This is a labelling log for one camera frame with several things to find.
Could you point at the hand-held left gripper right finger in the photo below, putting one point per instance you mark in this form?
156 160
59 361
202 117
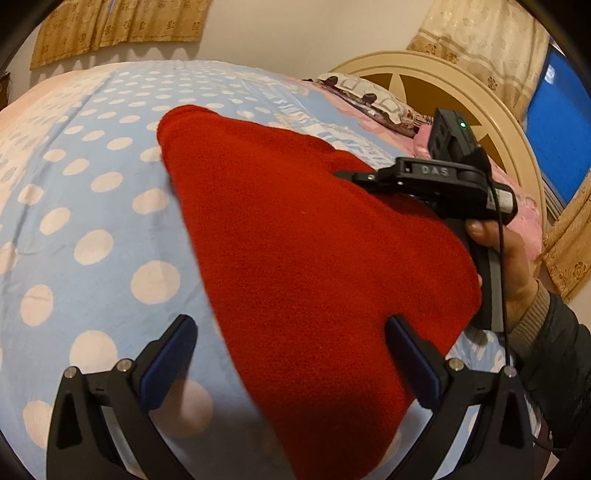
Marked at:
415 364

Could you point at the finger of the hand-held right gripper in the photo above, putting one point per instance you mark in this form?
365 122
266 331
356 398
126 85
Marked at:
355 177

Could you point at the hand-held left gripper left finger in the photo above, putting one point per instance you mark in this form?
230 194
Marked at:
168 360

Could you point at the red knitted sweater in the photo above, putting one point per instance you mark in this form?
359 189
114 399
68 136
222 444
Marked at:
300 254

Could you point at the person's right forearm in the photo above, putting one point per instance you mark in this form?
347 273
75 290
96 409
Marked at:
554 360

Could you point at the person's right hand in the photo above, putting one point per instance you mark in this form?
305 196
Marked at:
517 277

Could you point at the patterned pillow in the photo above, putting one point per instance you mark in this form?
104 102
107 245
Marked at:
360 87

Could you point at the cream wooden headboard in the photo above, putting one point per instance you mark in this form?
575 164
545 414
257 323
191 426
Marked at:
461 74

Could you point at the blue window pane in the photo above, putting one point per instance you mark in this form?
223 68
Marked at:
554 129

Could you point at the beige patterned curtain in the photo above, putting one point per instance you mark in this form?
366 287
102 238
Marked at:
115 27
485 37
568 249

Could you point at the blue polka dot blanket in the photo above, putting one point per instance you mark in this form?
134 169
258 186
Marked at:
92 207

